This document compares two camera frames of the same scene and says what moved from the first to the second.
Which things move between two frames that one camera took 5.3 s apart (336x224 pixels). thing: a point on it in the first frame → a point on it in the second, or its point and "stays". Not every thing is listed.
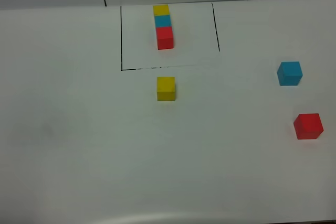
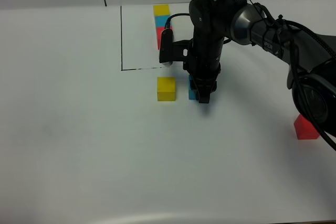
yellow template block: x=161 y=10 stays
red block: x=308 y=126 stays
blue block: x=290 y=73 → x=192 y=93
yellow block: x=166 y=89 stays
